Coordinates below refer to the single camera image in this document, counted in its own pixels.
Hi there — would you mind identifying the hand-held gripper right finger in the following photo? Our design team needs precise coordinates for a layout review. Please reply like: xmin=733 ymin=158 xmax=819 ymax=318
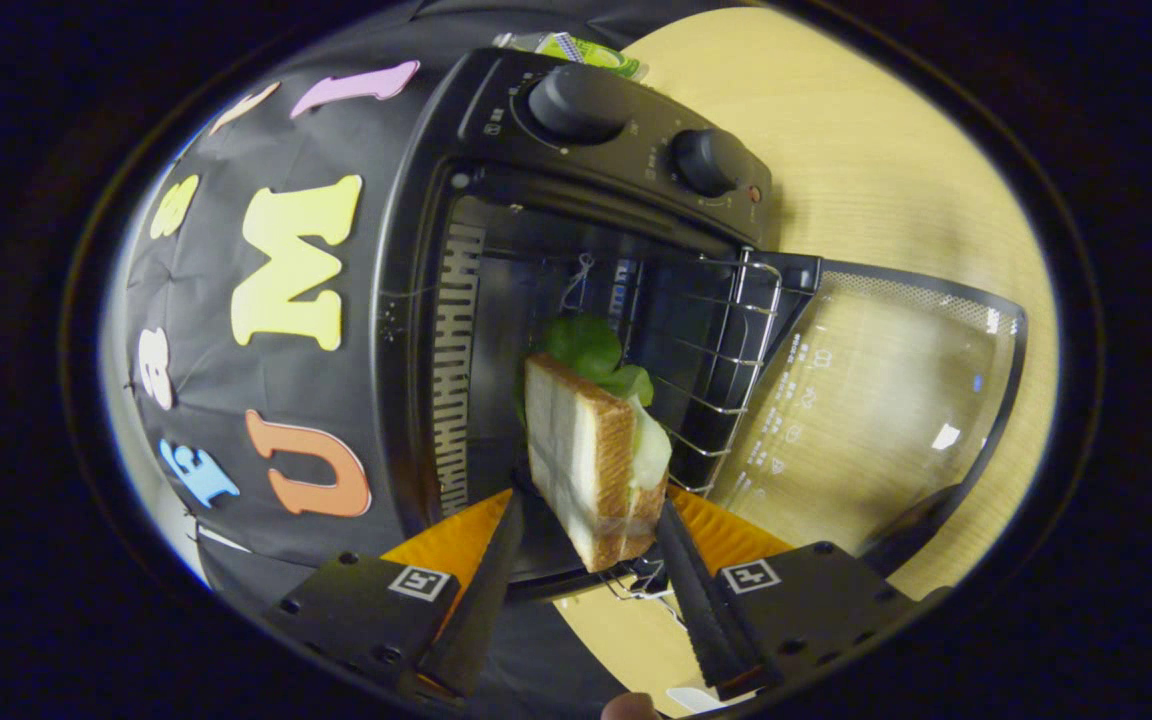
xmin=654 ymin=487 xmax=917 ymax=701

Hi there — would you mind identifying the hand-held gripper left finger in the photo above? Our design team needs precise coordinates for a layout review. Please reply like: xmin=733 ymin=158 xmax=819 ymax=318
xmin=266 ymin=488 xmax=525 ymax=701

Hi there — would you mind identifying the toast sandwich with lettuce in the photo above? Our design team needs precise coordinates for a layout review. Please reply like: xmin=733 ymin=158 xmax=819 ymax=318
xmin=521 ymin=315 xmax=672 ymax=573

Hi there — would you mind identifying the black toaster oven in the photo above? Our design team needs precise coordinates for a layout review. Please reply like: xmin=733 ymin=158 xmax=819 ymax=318
xmin=373 ymin=47 xmax=1029 ymax=601

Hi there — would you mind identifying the white dish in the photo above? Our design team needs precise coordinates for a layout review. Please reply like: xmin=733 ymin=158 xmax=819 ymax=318
xmin=664 ymin=683 xmax=732 ymax=715

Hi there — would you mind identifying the green label plastic bottle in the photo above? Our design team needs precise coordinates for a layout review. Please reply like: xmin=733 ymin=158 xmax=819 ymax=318
xmin=496 ymin=30 xmax=649 ymax=83

